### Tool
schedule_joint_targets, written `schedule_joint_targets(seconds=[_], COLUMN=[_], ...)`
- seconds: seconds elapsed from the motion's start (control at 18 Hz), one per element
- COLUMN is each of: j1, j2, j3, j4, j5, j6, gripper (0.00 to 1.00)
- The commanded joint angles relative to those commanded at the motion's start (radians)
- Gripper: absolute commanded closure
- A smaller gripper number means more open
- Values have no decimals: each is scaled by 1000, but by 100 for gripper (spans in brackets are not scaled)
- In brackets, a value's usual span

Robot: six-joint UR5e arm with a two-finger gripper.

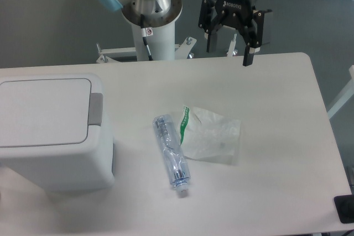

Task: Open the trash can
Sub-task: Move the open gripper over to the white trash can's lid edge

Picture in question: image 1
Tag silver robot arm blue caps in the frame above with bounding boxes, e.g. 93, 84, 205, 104
98, 0, 270, 66

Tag grey trash can push button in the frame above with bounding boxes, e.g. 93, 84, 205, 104
88, 93, 103, 126

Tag black device at table edge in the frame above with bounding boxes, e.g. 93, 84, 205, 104
334, 195, 353, 224

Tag white pedestal base frame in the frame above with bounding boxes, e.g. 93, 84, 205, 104
95, 33, 239, 64

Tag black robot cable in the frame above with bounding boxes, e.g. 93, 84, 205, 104
139, 14, 154, 61

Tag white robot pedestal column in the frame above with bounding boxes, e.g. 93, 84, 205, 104
131, 22, 175, 61

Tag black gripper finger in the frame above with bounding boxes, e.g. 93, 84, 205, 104
198, 0, 228, 53
240, 11, 265, 66

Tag clear plastic bag green stripe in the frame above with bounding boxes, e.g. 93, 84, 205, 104
170, 106, 242, 165

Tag white frame bar right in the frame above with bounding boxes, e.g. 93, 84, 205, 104
327, 65, 353, 119

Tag clear empty plastic bottle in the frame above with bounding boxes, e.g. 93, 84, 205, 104
153, 114, 191, 198

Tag white trash can lid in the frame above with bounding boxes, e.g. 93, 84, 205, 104
1, 78, 91, 147

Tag white trash can body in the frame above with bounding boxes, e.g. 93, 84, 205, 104
1, 73, 114, 191

